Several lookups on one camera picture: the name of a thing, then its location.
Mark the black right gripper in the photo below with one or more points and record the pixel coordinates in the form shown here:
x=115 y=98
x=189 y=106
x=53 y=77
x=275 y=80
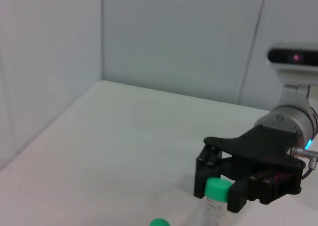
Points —
x=263 y=149

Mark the clear test tube green cap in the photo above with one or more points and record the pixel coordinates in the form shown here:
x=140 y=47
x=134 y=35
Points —
x=159 y=222
x=216 y=188

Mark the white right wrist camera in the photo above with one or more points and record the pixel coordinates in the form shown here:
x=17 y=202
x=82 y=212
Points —
x=293 y=58

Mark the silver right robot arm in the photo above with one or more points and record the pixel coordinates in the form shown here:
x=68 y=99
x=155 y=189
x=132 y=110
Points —
x=285 y=119

